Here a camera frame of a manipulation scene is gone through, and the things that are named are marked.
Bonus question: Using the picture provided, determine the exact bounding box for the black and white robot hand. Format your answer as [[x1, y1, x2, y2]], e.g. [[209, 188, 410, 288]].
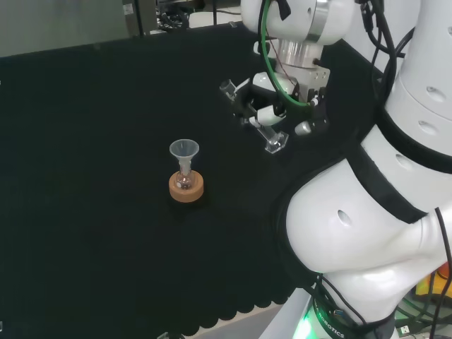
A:
[[232, 69, 332, 134]]

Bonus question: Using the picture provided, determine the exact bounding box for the clear graduated cylinder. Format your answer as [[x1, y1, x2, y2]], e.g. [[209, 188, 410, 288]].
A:
[[219, 80, 289, 154]]

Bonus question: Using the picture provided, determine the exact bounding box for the small round-bottom glass flask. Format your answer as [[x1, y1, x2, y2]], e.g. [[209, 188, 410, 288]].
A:
[[176, 160, 196, 191]]

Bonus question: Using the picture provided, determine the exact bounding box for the clear plastic funnel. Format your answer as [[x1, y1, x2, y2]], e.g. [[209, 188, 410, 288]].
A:
[[169, 139, 200, 174]]

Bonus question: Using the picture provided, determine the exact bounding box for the black bench cloth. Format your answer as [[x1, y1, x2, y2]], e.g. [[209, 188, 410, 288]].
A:
[[0, 20, 388, 337]]

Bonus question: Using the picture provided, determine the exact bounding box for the yellow stop button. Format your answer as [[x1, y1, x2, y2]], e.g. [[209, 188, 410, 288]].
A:
[[414, 263, 452, 302]]

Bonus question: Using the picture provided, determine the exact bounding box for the cork ring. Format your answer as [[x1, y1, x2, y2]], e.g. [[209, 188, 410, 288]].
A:
[[168, 171, 206, 203]]

